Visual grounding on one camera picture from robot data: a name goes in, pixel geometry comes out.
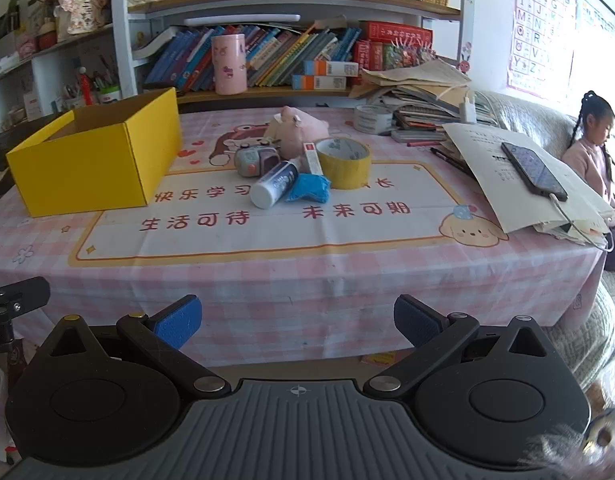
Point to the white green lidded jar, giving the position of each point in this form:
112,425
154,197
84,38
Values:
110,96

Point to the yellow cardboard box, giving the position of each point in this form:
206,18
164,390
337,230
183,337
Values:
87,170

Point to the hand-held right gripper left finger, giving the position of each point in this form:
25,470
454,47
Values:
180,317

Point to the pink plush pig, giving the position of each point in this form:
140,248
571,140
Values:
297,132

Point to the pile of papers and notebooks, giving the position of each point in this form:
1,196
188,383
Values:
427,110

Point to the pink printed cup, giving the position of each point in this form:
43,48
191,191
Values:
229,67

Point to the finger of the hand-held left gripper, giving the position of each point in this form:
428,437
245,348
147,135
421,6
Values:
22,292

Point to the row of leaning books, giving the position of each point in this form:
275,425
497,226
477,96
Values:
282,55

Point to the red round figurine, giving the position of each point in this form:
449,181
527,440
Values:
46,39

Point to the white wooden bookshelf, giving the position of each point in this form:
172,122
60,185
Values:
118,35

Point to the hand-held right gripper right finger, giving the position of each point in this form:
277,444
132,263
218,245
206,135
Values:
417,320

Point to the stack of red books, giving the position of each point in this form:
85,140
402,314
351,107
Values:
392,35

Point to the small red white box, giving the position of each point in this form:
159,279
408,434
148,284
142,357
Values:
311,155

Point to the white charger plug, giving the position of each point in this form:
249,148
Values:
468,110

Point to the floral dress doll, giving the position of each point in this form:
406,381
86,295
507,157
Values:
82,10

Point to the grey sofa cover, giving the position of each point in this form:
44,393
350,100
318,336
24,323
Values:
592,340

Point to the blue packet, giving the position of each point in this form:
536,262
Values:
310,187

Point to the black smartphone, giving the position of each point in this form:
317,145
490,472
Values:
532,170

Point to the white spray bottle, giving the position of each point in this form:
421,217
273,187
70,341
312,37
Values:
272,185

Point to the red tassel pen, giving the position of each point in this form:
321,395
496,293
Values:
86,90

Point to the orange white carton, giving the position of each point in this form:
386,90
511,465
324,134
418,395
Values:
320,83
332,68

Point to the pink checkered tablecloth desktop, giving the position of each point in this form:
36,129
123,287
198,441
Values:
287,270

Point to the yellow tape roll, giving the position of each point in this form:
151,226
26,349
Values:
347,172

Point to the black pen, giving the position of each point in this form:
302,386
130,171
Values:
450,159

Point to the grey blue toy truck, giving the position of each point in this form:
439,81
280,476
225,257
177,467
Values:
255,160

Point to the grey tape roll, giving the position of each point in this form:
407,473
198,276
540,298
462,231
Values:
372,120

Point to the alphabet wall poster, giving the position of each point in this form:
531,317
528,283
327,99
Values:
537,20

